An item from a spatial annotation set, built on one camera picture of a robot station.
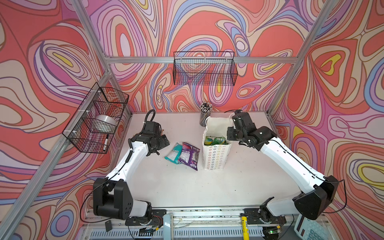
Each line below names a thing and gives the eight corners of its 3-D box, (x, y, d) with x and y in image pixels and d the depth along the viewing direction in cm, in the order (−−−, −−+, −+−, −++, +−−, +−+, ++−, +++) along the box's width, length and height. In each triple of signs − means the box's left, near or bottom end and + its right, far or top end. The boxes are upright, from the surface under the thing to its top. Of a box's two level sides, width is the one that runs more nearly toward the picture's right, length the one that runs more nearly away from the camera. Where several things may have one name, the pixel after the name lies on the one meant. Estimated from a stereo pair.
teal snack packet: (165, 159, 95) (164, 155, 92) (177, 146, 102) (176, 142, 98) (177, 166, 92) (176, 162, 88) (187, 152, 99) (187, 148, 95)
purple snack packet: (178, 167, 92) (177, 163, 87) (183, 146, 102) (182, 142, 97) (197, 170, 91) (197, 166, 86) (200, 148, 101) (200, 144, 96)
